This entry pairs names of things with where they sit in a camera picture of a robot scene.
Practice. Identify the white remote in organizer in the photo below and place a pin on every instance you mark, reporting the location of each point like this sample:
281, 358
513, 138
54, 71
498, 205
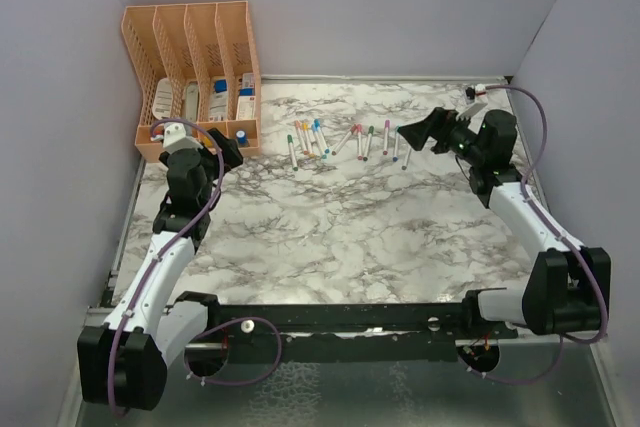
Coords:
162, 102

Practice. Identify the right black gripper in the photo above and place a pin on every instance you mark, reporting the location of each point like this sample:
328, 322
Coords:
438, 125

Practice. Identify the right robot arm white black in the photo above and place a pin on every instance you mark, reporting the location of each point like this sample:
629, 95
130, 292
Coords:
568, 286

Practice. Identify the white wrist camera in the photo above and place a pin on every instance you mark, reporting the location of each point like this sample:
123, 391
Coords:
175, 137
476, 100

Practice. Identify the dark green capped white marker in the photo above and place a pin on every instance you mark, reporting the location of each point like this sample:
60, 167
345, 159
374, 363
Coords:
367, 145

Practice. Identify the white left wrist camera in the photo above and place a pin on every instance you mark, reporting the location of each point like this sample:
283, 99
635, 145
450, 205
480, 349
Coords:
175, 137

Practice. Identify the brown capped white marker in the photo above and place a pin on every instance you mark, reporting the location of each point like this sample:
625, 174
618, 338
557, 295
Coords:
345, 138

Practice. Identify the yellow capped white marker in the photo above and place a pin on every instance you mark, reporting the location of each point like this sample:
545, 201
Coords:
308, 140

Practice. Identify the light blue capped white marker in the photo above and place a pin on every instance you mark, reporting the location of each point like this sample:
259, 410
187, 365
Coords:
316, 139

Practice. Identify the white device in organizer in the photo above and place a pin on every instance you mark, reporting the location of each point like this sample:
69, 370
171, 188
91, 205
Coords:
191, 102

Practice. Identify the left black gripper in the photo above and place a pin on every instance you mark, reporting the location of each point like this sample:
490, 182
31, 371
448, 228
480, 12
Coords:
231, 157

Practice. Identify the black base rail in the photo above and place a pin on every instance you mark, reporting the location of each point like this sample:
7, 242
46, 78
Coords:
336, 333

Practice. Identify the pink capped white marker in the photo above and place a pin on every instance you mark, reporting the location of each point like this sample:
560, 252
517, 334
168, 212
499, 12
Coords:
359, 142

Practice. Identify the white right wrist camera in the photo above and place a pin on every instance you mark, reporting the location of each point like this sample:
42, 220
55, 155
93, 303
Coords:
476, 100

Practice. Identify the white blue box in organizer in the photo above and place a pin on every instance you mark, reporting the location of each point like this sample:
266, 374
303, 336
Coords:
218, 100

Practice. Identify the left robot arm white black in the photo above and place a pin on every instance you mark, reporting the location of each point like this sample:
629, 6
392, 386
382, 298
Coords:
123, 363

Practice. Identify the peach plastic desk organizer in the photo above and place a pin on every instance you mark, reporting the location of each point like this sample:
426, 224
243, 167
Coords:
211, 45

